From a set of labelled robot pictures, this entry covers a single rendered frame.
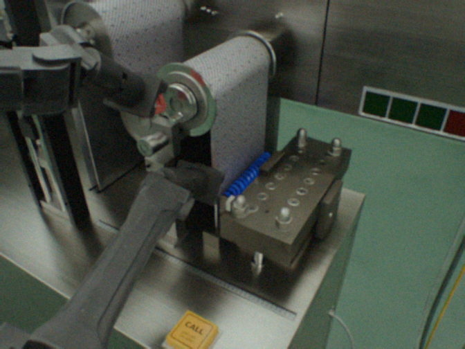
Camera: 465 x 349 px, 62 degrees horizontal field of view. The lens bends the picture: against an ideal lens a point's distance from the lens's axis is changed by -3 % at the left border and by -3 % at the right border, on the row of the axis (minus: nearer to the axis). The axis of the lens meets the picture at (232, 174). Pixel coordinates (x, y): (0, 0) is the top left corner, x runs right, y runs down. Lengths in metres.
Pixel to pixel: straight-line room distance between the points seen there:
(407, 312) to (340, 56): 1.42
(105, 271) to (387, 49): 0.73
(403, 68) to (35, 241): 0.93
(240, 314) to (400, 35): 0.65
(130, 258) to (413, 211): 2.33
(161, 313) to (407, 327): 1.41
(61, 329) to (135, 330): 0.47
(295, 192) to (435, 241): 1.68
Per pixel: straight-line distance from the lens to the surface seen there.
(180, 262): 0.91
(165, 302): 0.84
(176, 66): 0.75
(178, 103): 0.75
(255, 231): 0.79
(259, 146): 0.99
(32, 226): 1.10
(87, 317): 0.37
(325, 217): 0.91
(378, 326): 1.99
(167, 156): 0.81
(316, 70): 0.98
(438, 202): 2.80
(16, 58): 0.55
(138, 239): 0.47
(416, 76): 0.93
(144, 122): 0.87
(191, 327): 0.77
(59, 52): 0.56
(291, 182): 0.92
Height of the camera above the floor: 1.57
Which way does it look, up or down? 35 degrees down
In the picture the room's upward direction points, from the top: straight up
